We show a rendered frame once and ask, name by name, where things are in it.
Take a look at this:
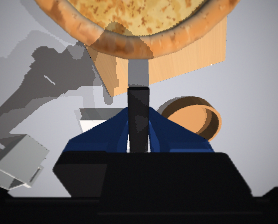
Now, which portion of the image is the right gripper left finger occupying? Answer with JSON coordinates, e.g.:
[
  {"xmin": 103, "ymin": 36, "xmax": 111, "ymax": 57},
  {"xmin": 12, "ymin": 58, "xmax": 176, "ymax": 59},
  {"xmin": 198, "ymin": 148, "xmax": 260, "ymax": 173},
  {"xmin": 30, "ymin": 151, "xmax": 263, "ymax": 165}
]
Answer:
[{"xmin": 61, "ymin": 107, "xmax": 129, "ymax": 154}]

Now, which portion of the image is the light wood cutting board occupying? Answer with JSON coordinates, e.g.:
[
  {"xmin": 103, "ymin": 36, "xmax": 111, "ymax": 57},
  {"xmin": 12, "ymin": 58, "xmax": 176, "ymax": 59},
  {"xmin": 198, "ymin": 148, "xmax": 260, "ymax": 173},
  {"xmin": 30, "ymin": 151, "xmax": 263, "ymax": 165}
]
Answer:
[{"xmin": 84, "ymin": 16, "xmax": 227, "ymax": 97}]

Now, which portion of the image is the pizza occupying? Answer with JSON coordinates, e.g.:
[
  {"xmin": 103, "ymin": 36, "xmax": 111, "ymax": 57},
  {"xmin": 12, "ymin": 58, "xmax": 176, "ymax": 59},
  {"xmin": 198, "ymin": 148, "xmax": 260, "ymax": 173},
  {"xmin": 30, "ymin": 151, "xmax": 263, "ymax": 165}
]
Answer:
[{"xmin": 34, "ymin": 0, "xmax": 240, "ymax": 60}]

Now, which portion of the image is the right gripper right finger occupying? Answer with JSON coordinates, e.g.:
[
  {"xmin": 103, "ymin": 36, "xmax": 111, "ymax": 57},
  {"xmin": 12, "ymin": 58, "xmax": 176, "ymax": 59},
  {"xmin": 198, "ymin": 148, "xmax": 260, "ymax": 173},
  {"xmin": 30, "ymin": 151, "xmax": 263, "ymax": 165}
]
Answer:
[{"xmin": 148, "ymin": 107, "xmax": 214, "ymax": 152}]

